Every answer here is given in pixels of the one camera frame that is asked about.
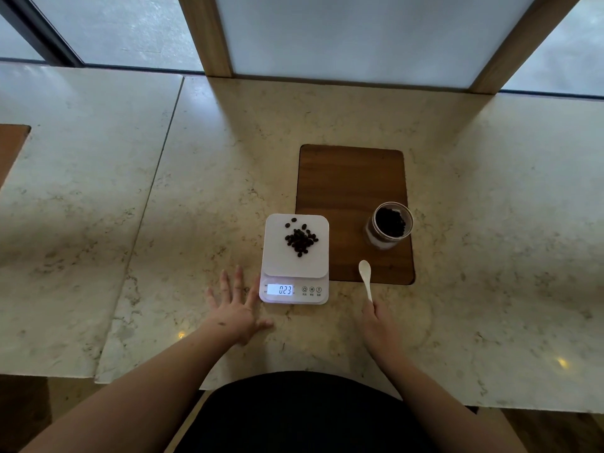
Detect person's right hand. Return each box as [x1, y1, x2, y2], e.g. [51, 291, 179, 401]
[361, 299, 403, 365]

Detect person's left hand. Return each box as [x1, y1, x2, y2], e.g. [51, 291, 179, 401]
[205, 265, 275, 346]

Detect white plastic spoon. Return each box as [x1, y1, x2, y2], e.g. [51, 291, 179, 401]
[358, 260, 374, 305]

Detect person's right forearm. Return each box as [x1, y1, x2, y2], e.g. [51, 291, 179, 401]
[383, 351, 528, 453]

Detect person's left forearm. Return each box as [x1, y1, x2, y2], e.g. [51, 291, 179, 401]
[19, 324, 239, 453]

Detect white digital kitchen scale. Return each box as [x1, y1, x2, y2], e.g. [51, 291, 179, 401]
[259, 213, 330, 305]

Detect clear glass jar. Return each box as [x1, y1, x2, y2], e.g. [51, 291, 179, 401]
[364, 202, 415, 251]

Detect pile of coffee beans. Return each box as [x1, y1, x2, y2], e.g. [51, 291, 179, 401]
[284, 218, 320, 258]

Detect coffee beans inside jar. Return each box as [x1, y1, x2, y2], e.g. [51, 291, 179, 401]
[376, 207, 407, 239]

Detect person's black clothing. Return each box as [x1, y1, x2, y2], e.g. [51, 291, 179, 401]
[174, 371, 478, 453]

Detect brown wooden board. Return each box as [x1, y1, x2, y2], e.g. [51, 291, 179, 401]
[0, 124, 32, 190]
[295, 144, 416, 286]

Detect wooden post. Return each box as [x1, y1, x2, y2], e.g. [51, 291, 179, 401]
[177, 0, 234, 79]
[469, 0, 584, 95]

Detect black window frame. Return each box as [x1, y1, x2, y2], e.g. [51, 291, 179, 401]
[0, 0, 85, 68]

